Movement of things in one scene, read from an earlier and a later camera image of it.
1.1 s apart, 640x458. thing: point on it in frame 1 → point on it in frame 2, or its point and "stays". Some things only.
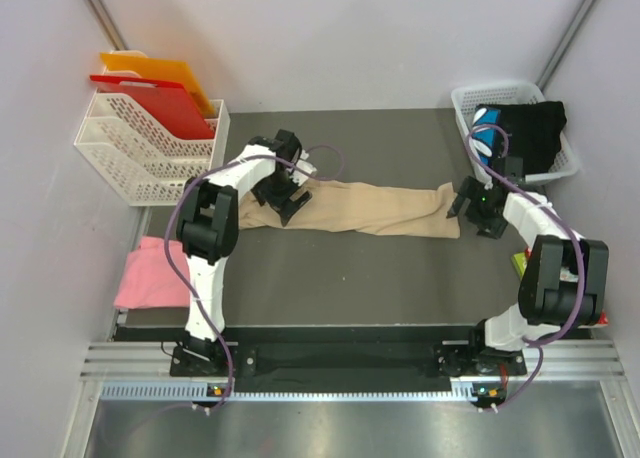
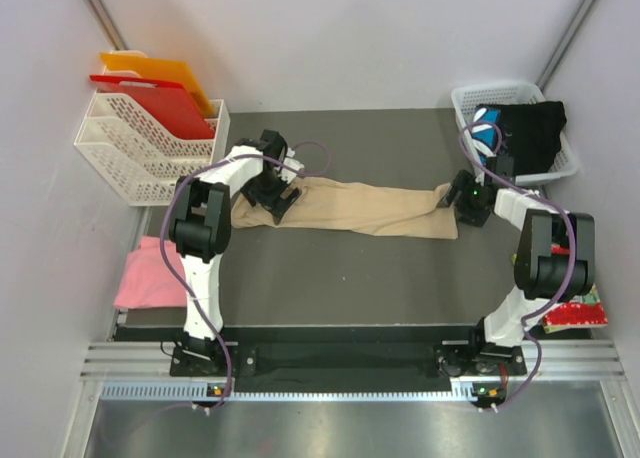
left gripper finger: [301, 202] → [288, 203]
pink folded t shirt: [150, 280] stays
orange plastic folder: [157, 70] stays
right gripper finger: [494, 231] → [473, 218]
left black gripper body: [276, 189] stays
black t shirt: [534, 132] stays
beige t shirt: [424, 210] stays
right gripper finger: [456, 206] → [445, 200]
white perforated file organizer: [146, 160] stays
